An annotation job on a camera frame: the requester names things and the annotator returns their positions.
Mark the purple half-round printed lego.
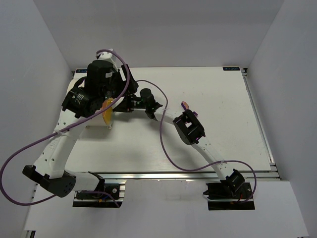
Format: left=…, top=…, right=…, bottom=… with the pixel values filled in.
left=181, top=101, right=189, bottom=110

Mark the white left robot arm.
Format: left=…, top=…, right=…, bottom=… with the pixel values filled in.
left=22, top=49, right=138, bottom=198

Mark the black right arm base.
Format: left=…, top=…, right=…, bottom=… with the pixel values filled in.
left=203, top=182, right=255, bottom=211

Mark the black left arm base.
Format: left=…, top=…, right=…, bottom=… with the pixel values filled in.
left=72, top=180, right=126, bottom=208

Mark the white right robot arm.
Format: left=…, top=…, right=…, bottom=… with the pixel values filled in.
left=114, top=88, right=245, bottom=196

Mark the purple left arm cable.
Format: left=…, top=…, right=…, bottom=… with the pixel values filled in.
left=0, top=48, right=131, bottom=207

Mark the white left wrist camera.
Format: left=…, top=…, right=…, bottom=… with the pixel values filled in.
left=95, top=49, right=117, bottom=71

